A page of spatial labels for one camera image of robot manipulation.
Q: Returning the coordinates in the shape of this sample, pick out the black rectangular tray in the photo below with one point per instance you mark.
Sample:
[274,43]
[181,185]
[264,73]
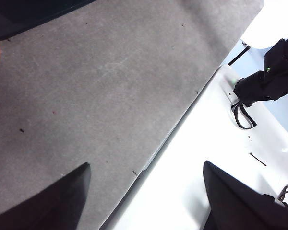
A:
[26,12]

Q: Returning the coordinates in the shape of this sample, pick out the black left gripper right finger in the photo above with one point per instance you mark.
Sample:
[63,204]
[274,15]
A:
[237,210]

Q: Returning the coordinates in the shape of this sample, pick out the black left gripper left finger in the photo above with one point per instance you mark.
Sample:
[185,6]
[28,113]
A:
[57,206]

